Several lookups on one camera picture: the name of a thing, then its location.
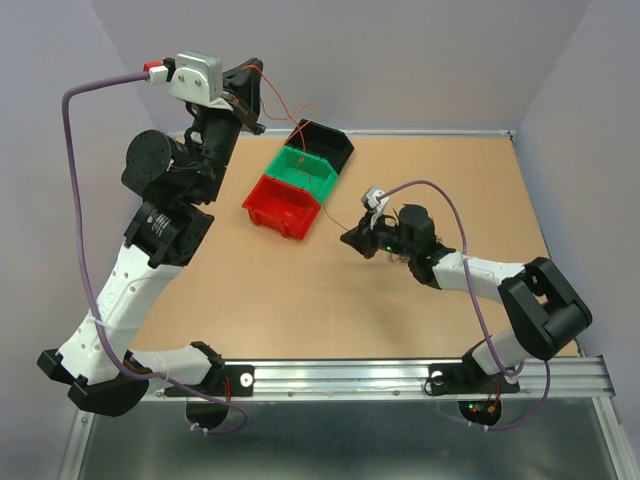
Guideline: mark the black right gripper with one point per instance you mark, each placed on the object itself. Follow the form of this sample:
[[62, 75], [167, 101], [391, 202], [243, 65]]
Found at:
[[361, 239]]

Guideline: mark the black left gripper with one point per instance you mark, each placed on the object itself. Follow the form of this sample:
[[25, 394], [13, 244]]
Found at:
[[242, 89]]

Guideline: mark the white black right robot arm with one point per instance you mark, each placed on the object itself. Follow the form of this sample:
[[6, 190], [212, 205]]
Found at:
[[545, 312]]

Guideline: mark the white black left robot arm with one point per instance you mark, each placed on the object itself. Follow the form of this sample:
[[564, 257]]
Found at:
[[175, 180]]

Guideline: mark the black plastic bin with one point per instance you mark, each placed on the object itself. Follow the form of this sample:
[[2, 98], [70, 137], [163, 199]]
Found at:
[[331, 144]]

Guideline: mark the red plastic bin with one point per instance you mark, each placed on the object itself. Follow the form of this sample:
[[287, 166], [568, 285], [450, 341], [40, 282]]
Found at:
[[281, 207]]

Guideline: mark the green plastic bin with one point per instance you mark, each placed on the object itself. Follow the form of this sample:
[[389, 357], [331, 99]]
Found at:
[[304, 170]]

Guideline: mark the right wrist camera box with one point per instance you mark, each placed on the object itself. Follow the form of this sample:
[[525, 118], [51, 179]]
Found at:
[[374, 199]]

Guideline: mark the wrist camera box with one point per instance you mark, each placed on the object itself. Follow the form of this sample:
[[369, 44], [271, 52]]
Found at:
[[374, 199], [197, 79]]

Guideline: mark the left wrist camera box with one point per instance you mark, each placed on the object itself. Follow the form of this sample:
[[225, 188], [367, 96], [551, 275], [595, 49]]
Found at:
[[197, 79]]

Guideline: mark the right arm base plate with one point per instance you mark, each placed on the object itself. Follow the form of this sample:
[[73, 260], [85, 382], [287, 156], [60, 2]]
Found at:
[[462, 379]]

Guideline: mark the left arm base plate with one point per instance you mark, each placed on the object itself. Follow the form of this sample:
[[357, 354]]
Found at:
[[214, 379]]

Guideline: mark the aluminium mounting rail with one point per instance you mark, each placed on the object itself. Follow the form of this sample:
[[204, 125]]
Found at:
[[402, 379]]

